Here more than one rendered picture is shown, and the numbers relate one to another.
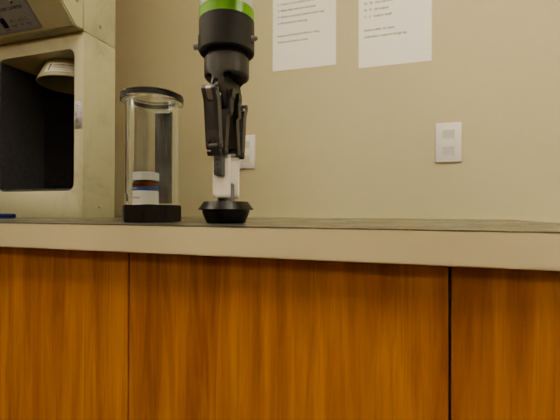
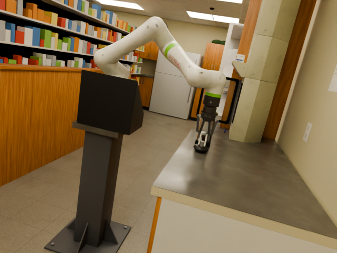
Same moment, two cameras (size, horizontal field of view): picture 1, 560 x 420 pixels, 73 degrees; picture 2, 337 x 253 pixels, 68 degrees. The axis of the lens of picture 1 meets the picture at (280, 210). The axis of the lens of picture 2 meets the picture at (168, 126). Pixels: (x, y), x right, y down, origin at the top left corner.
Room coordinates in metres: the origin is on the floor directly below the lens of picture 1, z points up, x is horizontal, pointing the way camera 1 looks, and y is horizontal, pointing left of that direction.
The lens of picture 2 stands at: (0.27, -1.30, 1.40)
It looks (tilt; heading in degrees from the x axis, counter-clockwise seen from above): 14 degrees down; 84
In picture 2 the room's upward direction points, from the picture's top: 11 degrees clockwise
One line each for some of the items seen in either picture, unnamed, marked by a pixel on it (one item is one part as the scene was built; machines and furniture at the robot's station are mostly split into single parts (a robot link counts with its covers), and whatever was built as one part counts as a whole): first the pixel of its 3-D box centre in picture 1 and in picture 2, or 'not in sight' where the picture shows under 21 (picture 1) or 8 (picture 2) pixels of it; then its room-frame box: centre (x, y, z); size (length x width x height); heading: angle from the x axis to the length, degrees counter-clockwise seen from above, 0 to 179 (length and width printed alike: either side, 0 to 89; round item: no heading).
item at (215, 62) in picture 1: (227, 84); (208, 113); (0.63, 0.09, 1.17); 0.08 x 0.07 x 0.09; 162
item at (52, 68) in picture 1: (72, 77); not in sight; (1.07, 0.60, 1.34); 0.18 x 0.18 x 0.05
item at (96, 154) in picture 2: not in sight; (98, 185); (0.02, 0.41, 0.45); 0.48 x 0.48 x 0.90; 74
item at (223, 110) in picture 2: not in sight; (216, 98); (0.88, 0.86, 1.19); 0.30 x 0.01 x 0.40; 156
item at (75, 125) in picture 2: not in sight; (106, 125); (0.02, 0.41, 0.92); 0.32 x 0.32 x 0.04; 74
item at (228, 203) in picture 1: (226, 202); (201, 146); (0.63, 0.09, 0.97); 0.09 x 0.09 x 0.07
